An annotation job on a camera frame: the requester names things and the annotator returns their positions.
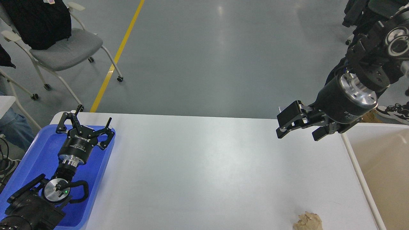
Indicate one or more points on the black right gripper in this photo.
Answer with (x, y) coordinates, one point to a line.
(344, 100)

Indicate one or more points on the brown paper ball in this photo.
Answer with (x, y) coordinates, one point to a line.
(308, 221)

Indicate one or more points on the blue plastic tray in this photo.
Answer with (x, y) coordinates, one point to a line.
(42, 157)

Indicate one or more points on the seated person in jeans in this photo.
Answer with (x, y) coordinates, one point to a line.
(16, 129)

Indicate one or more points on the tan right boot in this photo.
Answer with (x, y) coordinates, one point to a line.
(370, 117)

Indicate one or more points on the beige plastic bin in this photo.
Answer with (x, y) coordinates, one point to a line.
(380, 156)

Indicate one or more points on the grey office chair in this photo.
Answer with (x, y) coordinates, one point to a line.
(63, 54)

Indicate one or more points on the person in black trousers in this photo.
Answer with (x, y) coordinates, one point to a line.
(379, 53)

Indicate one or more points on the white chair frame left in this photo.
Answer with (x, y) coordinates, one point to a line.
(33, 96)

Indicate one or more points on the white chair base right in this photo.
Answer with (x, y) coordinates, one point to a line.
(349, 41)

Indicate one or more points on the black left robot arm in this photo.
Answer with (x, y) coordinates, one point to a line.
(55, 185)

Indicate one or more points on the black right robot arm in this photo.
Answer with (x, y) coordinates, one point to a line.
(376, 57)

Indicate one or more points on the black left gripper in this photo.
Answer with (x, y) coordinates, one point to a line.
(77, 145)

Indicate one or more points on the black jacket on chair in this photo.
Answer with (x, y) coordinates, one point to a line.
(40, 24)

